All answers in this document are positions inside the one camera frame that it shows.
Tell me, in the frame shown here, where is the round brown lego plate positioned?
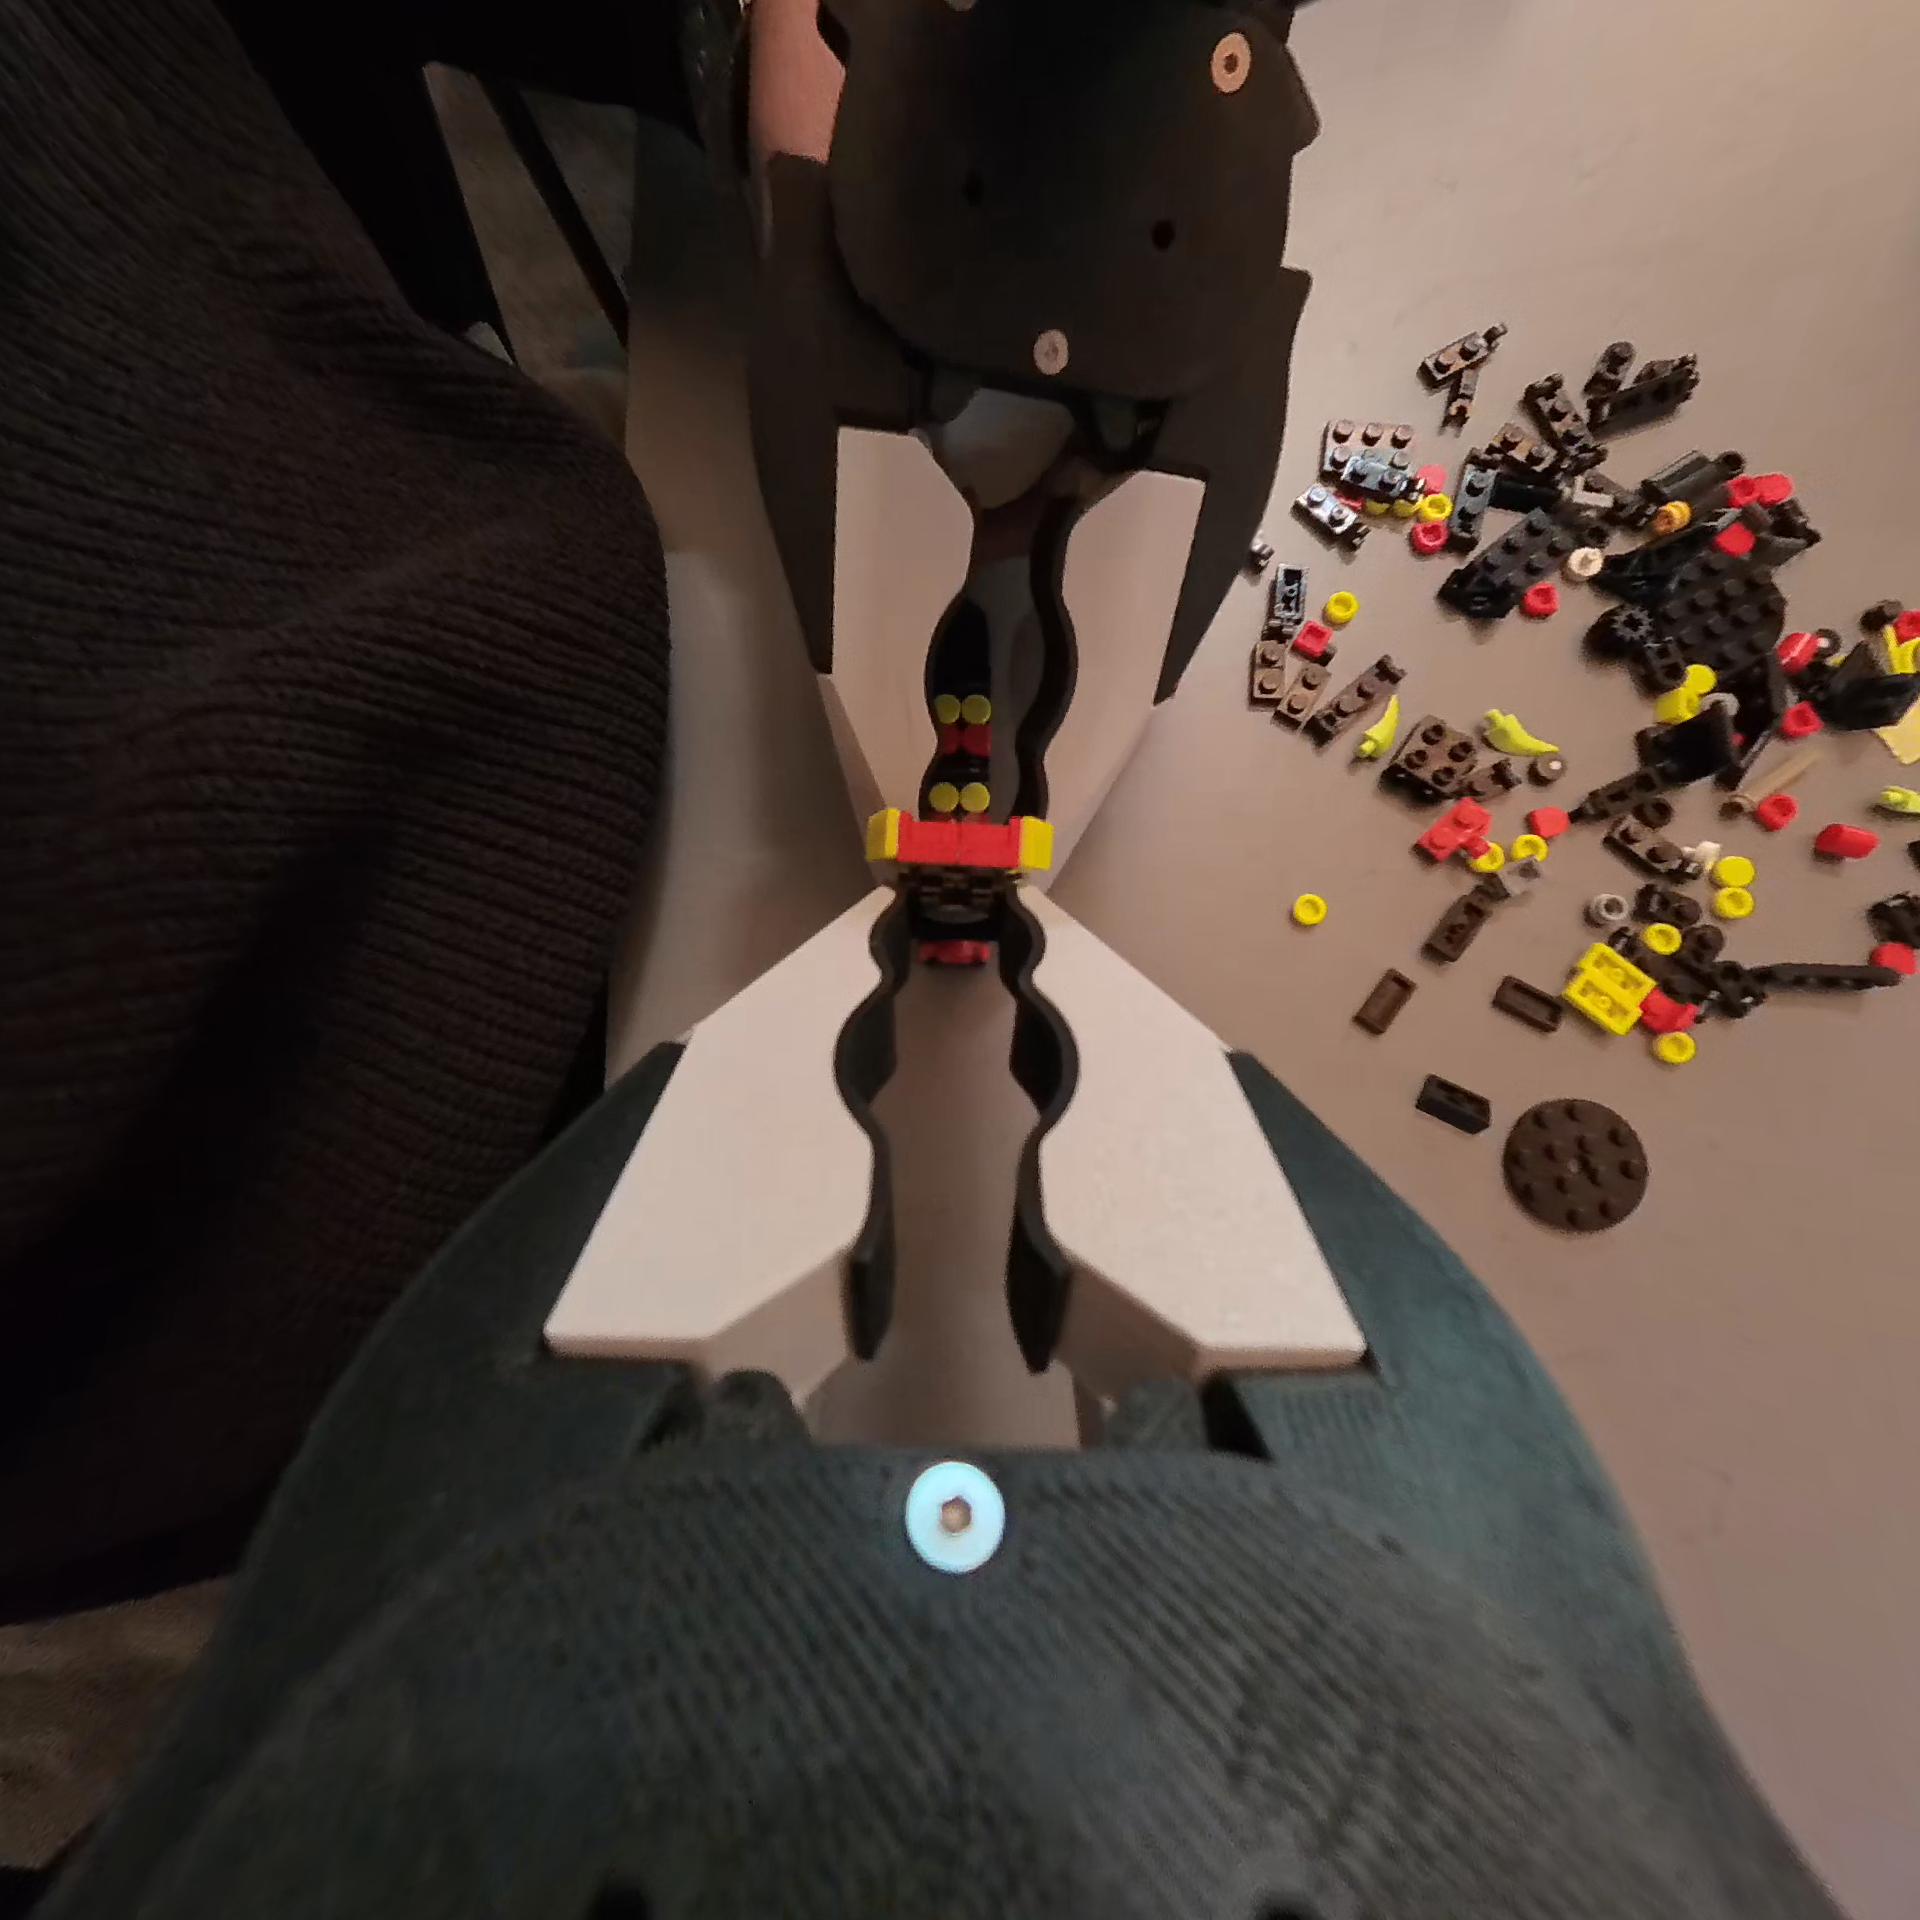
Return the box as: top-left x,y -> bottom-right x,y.
1504,1096 -> 1649,1236

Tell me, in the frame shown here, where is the pile of loose lego pieces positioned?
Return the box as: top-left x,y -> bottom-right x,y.
1245,321 -> 1920,1069

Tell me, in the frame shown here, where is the person's left hand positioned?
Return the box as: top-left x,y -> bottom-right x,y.
744,0 -> 847,160

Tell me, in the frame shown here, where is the red yellow black lego assembly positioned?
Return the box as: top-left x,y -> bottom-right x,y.
867,591 -> 1055,968

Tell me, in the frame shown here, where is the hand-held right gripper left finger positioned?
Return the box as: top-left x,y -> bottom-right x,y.
539,882 -> 908,1397

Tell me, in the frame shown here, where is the yellow lego plate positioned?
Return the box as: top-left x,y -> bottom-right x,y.
1561,943 -> 1654,1038

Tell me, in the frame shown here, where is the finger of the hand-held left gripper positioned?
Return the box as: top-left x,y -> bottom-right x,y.
1016,470 -> 1208,829
815,428 -> 984,825

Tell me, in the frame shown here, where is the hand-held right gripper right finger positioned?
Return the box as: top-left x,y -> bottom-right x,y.
997,885 -> 1374,1401

